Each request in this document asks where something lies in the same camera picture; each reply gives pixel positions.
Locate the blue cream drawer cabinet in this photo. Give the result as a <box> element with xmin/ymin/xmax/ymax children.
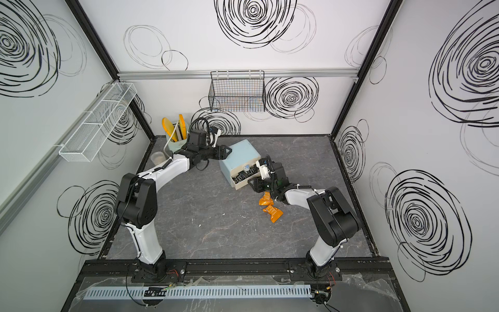
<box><xmin>219</xmin><ymin>139</ymin><xmax>261</xmax><ymax>179</ymax></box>

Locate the cream drawer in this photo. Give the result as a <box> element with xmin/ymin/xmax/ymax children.
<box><xmin>229</xmin><ymin>163</ymin><xmax>261</xmax><ymax>190</ymax></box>

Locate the orange cookie packet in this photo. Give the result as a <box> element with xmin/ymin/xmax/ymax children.
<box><xmin>259</xmin><ymin>192</ymin><xmax>274</xmax><ymax>206</ymax></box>
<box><xmin>263</xmin><ymin>205</ymin><xmax>283</xmax><ymax>223</ymax></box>

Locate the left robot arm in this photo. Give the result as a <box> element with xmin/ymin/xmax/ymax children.
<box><xmin>114</xmin><ymin>117</ymin><xmax>232</xmax><ymax>282</ymax></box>

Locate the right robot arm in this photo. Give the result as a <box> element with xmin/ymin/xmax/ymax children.
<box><xmin>248</xmin><ymin>172</ymin><xmax>361</xmax><ymax>279</ymax></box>

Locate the mint green toaster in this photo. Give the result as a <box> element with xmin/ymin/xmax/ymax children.
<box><xmin>163</xmin><ymin>135</ymin><xmax>187</xmax><ymax>155</ymax></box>

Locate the yellow toast slice right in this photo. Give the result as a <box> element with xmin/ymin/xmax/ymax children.
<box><xmin>178</xmin><ymin>114</ymin><xmax>188</xmax><ymax>140</ymax></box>

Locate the yellow toast slice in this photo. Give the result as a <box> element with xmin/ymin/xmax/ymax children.
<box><xmin>178</xmin><ymin>114</ymin><xmax>188</xmax><ymax>140</ymax></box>
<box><xmin>161</xmin><ymin>118</ymin><xmax>178</xmax><ymax>142</ymax></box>

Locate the yellow toast slice left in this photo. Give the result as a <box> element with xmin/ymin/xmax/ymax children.
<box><xmin>161</xmin><ymin>118</ymin><xmax>178</xmax><ymax>142</ymax></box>

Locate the clear plastic cup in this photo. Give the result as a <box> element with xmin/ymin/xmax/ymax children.
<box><xmin>150</xmin><ymin>151</ymin><xmax>166</xmax><ymax>166</ymax></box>

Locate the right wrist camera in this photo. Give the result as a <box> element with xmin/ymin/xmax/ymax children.
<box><xmin>256</xmin><ymin>161</ymin><xmax>270</xmax><ymax>180</ymax></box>

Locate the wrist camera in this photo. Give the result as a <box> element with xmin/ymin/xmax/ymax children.
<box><xmin>207</xmin><ymin>126</ymin><xmax>222</xmax><ymax>148</ymax></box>
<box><xmin>256</xmin><ymin>161</ymin><xmax>270</xmax><ymax>180</ymax></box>

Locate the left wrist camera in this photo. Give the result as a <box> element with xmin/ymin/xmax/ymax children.
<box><xmin>207</xmin><ymin>126</ymin><xmax>222</xmax><ymax>148</ymax></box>

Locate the black wire wall basket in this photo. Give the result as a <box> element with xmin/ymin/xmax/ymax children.
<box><xmin>208</xmin><ymin>70</ymin><xmax>266</xmax><ymax>113</ymax></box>

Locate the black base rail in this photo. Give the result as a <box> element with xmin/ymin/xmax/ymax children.
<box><xmin>78</xmin><ymin>257</ymin><xmax>392</xmax><ymax>283</ymax></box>

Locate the white mesh wall shelf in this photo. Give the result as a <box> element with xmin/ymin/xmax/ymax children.
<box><xmin>58</xmin><ymin>83</ymin><xmax>137</xmax><ymax>163</ymax></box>

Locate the slotted grey cable duct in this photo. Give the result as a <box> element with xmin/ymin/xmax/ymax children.
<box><xmin>83</xmin><ymin>285</ymin><xmax>312</xmax><ymax>300</ymax></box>

